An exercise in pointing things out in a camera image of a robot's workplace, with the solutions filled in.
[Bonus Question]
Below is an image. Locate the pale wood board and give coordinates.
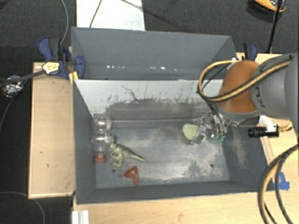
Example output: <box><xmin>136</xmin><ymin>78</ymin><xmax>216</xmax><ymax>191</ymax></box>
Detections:
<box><xmin>28</xmin><ymin>62</ymin><xmax>77</xmax><ymax>199</ymax></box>

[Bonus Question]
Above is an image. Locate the pale green sponge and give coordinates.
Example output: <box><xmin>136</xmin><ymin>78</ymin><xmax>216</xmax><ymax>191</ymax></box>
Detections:
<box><xmin>182</xmin><ymin>123</ymin><xmax>199</xmax><ymax>140</ymax></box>

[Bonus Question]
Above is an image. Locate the clear plastic bottle red cap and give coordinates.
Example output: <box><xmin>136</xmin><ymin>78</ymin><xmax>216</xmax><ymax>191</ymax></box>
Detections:
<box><xmin>90</xmin><ymin>113</ymin><xmax>113</xmax><ymax>164</ymax></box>

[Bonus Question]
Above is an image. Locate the grey metal bin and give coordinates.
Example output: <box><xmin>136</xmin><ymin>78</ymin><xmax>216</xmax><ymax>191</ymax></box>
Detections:
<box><xmin>71</xmin><ymin>26</ymin><xmax>274</xmax><ymax>205</ymax></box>

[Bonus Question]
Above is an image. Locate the black cylinder on white bracket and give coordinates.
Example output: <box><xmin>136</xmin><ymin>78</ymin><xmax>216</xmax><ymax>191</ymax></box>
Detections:
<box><xmin>248</xmin><ymin>115</ymin><xmax>280</xmax><ymax>139</ymax></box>

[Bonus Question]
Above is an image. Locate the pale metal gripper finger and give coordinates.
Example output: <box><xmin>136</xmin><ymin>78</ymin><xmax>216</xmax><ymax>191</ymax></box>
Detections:
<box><xmin>197</xmin><ymin>115</ymin><xmax>211</xmax><ymax>132</ymax></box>
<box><xmin>191</xmin><ymin>126</ymin><xmax>208</xmax><ymax>146</ymax></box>

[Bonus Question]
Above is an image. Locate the green toy dinosaur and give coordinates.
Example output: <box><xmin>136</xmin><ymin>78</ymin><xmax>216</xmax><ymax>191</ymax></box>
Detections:
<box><xmin>108</xmin><ymin>135</ymin><xmax>147</xmax><ymax>167</ymax></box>

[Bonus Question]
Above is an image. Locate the red plastic funnel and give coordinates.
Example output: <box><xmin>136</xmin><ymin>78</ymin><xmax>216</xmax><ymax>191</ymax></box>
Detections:
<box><xmin>123</xmin><ymin>165</ymin><xmax>141</xmax><ymax>187</ymax></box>

